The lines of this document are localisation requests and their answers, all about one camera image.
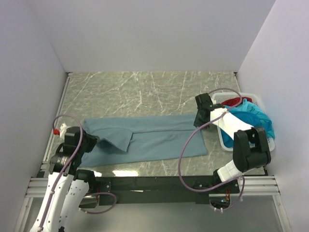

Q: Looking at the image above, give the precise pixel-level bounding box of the aluminium frame rail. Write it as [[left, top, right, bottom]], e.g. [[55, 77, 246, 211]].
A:
[[25, 72, 72, 198]]

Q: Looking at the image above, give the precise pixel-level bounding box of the grey-blue t shirt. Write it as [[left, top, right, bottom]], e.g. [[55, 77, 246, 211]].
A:
[[81, 115, 207, 168]]

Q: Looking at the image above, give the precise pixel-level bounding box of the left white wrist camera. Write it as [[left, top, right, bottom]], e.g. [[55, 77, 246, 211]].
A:
[[53, 123, 69, 140]]

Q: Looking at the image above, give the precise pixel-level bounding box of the teal t shirt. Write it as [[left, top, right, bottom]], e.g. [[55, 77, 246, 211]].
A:
[[221, 100, 275, 148]]

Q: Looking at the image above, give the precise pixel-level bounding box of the white laundry basket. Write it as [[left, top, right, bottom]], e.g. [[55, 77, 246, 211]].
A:
[[211, 92, 276, 152]]

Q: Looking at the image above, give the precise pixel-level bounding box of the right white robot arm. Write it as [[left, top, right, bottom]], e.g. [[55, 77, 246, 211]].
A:
[[194, 93, 271, 193]]

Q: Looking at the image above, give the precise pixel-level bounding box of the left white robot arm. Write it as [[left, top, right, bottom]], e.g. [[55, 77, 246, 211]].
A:
[[30, 124, 97, 232]]

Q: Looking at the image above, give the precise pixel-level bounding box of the red t shirt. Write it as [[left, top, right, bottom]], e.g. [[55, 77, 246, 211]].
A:
[[221, 97, 252, 107]]

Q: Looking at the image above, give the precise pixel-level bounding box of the black base beam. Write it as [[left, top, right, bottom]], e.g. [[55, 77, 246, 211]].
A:
[[89, 176, 240, 204]]

